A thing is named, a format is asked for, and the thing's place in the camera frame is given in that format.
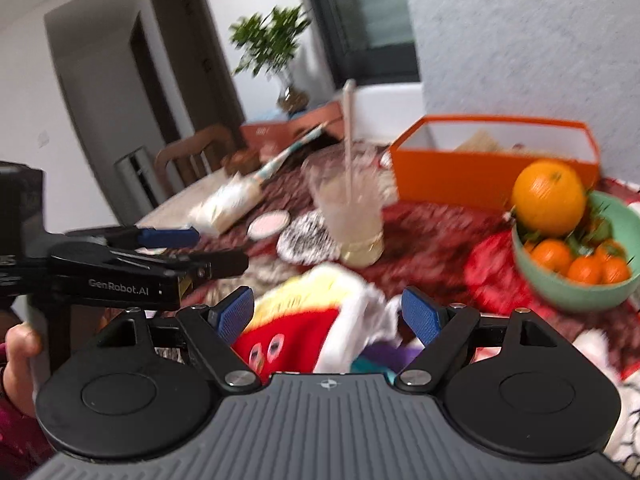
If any red yellow plush toy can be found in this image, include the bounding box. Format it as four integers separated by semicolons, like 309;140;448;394
232;263;400;380

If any magenta sleeve forearm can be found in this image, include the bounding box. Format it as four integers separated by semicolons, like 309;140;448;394
0;344;53;480

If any person's left hand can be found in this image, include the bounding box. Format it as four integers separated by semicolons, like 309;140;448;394
2;323;42;417

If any grey radiator heater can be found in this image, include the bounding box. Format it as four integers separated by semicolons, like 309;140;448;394
114;146;167;224

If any purple cloth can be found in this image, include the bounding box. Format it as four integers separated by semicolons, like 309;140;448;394
350;341;424;378

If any white tissue pack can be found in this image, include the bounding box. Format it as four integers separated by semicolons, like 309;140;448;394
188;174;264;237

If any wooden dining chair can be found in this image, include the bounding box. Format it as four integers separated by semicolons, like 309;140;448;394
154;124;236;196

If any round pink white coaster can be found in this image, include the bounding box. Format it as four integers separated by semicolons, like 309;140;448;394
247;210;291;240

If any small brown wooden holder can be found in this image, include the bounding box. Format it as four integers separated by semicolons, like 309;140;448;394
222;148;262;177

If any small tangerine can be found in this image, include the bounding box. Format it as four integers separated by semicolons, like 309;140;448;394
566;256;603;286
530;238;574;275

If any large orange fruit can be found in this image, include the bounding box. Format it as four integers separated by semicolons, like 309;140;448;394
511;160;587;237

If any orange storage box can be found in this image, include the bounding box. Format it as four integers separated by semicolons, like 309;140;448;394
390;115;601;212

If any glass cup with drink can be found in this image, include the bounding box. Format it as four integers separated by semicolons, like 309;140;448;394
302;142;384;269

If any green fruit bowl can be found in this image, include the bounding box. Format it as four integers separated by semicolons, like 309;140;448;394
511;191;639;312

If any white pink plush bunny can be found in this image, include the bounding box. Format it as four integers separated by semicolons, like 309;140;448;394
573;330;639;479

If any potted green plant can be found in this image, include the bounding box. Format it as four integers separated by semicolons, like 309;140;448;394
229;4;311;116

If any pale drinking straw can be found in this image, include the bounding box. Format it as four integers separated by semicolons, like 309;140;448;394
342;79;356;204

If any dark framed window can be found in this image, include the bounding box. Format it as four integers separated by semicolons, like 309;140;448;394
308;0;420;86

